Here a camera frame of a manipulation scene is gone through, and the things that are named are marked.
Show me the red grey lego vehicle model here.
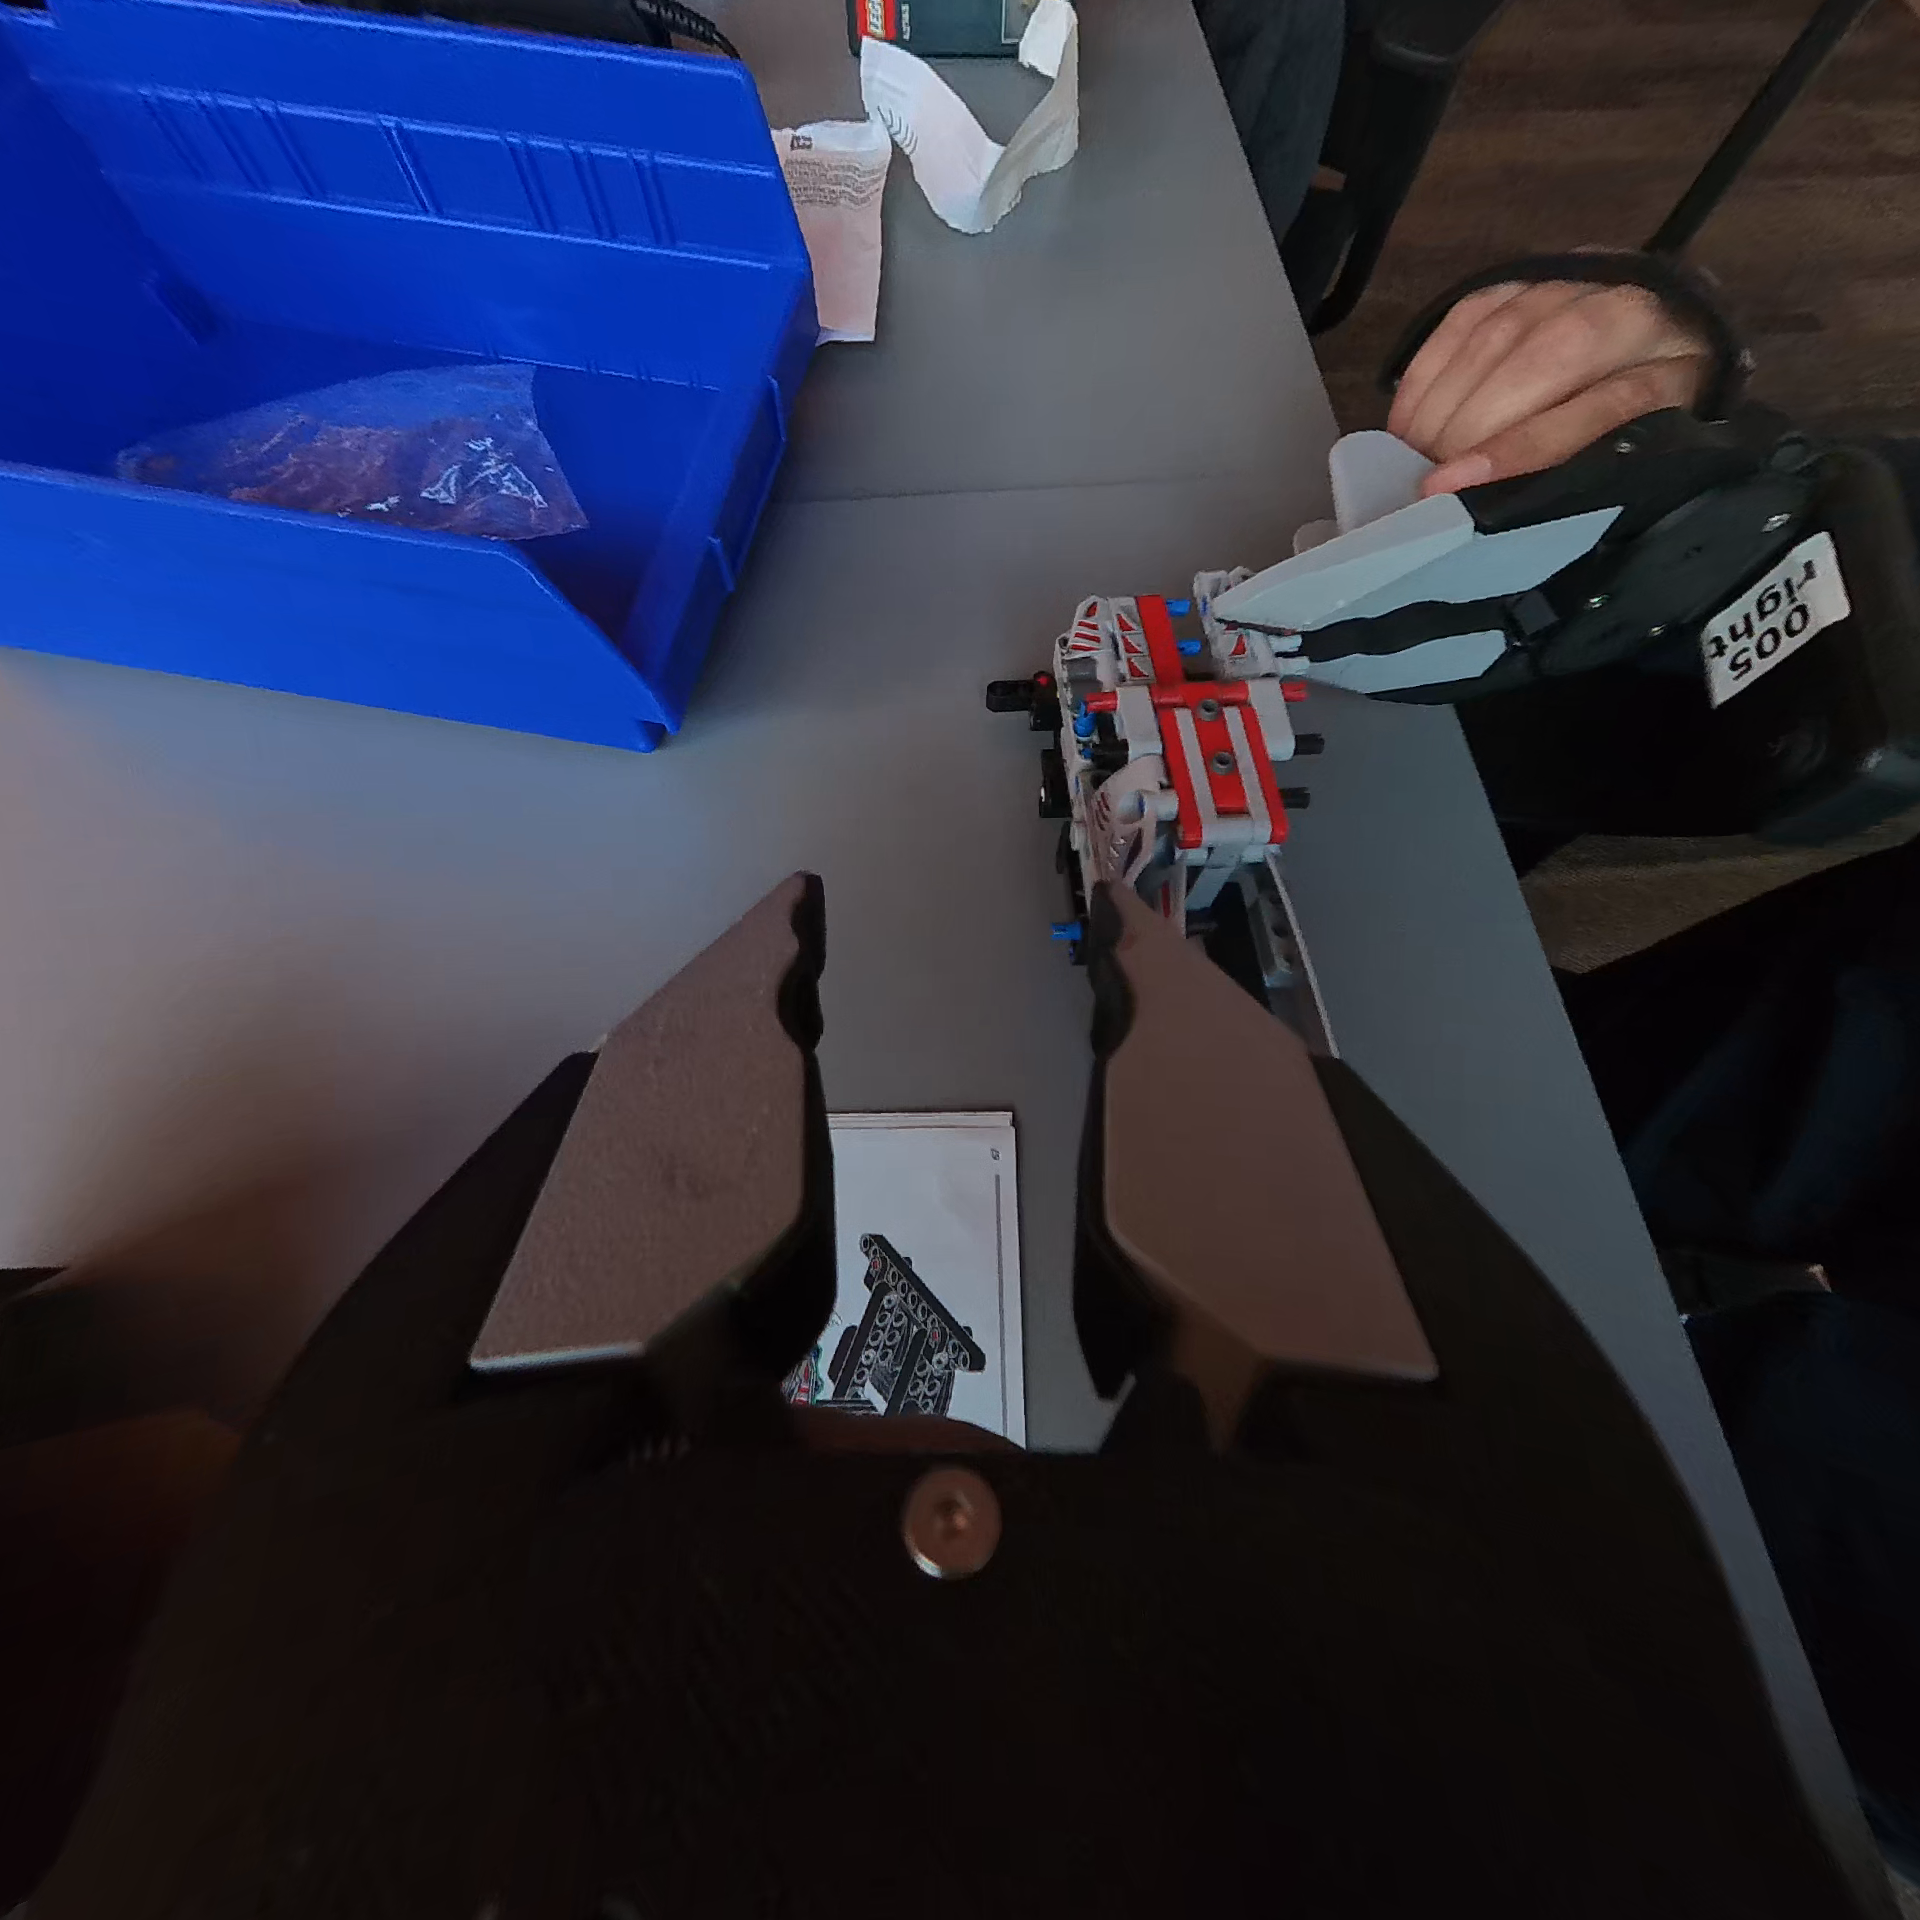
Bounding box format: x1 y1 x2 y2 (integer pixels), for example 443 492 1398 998
987 589 1340 1059

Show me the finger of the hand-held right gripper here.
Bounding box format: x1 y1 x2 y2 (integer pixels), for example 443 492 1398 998
1299 597 1538 706
1207 433 1630 638

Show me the clear bag of lego pieces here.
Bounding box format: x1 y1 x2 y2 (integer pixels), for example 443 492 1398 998
118 363 590 541

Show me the person's dark clothing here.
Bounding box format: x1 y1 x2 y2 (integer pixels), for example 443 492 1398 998
1553 840 1920 1862

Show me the lego set cardboard box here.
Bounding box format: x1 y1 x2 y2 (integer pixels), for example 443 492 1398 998
848 0 1051 59

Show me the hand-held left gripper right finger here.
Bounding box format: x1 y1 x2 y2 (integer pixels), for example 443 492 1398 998
1075 882 1440 1413

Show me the blue plastic storage bin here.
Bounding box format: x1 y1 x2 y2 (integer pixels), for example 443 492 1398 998
0 0 824 752

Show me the crumpled white paper bag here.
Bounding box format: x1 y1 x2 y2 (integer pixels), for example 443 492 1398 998
862 0 1084 237

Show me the person's right hand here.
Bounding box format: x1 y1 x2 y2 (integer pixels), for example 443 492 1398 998
1387 281 1719 501

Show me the black metal chair leg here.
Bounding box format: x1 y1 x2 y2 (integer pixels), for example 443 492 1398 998
1641 0 1876 256

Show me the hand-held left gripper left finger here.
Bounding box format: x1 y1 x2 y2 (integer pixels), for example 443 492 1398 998
468 873 836 1397

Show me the black cable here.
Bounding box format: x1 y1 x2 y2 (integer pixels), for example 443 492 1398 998
592 0 746 62

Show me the lego instruction booklet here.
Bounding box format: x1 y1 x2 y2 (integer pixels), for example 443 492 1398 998
780 1110 1030 1450

